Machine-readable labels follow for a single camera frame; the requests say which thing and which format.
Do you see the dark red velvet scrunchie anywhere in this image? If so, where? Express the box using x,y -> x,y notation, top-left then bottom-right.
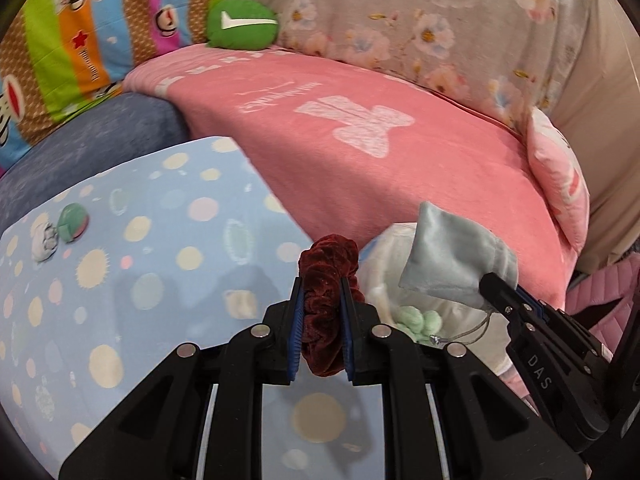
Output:
298,234 -> 364,377

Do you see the light grey cloth pouch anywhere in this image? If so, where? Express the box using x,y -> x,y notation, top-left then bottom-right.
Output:
399,202 -> 518,311

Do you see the green round plush toy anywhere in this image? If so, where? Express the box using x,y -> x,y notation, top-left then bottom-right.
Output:
56,203 -> 89,244

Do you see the white sock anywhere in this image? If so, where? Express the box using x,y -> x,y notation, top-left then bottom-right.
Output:
32,222 -> 58,263

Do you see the light green fluffy scrunchie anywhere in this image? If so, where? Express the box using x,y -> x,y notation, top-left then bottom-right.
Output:
394,306 -> 442,344

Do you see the pink quilted bag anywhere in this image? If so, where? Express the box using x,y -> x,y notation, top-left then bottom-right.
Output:
565,252 -> 639,353

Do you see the pink blanket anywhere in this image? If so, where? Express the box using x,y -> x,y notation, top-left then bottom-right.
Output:
122,46 -> 577,307

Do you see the light blue dotted bedsheet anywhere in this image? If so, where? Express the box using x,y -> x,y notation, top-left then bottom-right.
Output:
0,135 -> 386,480

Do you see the pink white small pillow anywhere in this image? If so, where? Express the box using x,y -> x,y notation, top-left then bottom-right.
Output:
526,107 -> 590,252

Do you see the blue grey pillow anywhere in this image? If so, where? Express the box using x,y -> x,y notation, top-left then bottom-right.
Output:
1,92 -> 190,230

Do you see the green plush pillow white tick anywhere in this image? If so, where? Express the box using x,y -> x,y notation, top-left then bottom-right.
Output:
206,0 -> 279,51

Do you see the grey floral quilt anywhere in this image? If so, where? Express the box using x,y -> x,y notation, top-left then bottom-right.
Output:
256,0 -> 593,131

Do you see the colourful striped monkey quilt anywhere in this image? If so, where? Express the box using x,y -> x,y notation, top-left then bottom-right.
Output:
1,0 -> 215,170

